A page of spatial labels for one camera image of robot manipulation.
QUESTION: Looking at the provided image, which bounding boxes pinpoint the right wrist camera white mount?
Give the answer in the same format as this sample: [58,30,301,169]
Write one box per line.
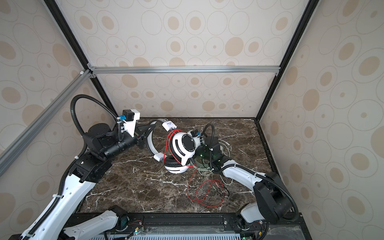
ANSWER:
[189,129,201,140]

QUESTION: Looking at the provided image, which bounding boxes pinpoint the green headphones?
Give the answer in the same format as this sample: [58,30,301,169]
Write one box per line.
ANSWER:
[193,140,230,172]

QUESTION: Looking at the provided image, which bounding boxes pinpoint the horizontal aluminium frame bar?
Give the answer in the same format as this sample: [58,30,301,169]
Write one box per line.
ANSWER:
[90,66,281,74]

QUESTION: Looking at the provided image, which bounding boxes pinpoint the white black headphones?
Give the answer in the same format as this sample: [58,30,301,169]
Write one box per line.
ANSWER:
[146,119,202,174]

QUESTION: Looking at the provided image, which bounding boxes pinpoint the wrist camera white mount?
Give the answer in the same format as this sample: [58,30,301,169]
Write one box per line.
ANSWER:
[189,129,201,140]
[119,109,141,138]

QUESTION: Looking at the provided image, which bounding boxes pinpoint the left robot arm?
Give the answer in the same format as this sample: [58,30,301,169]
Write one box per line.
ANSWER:
[11,94,155,240]

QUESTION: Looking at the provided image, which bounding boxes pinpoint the red headphone cable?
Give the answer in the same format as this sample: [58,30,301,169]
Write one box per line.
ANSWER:
[163,128,226,208]

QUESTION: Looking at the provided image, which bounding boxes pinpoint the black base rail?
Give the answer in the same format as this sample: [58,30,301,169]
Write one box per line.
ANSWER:
[58,209,311,240]

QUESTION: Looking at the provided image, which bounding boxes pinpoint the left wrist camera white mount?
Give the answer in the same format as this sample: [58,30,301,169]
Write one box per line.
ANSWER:
[119,109,141,138]

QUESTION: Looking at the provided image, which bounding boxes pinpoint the left diagonal aluminium frame bar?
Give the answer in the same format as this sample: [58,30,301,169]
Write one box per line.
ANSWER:
[1,70,91,175]

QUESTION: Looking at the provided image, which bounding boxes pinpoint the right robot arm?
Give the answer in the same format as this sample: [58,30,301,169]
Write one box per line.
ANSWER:
[195,137,300,225]

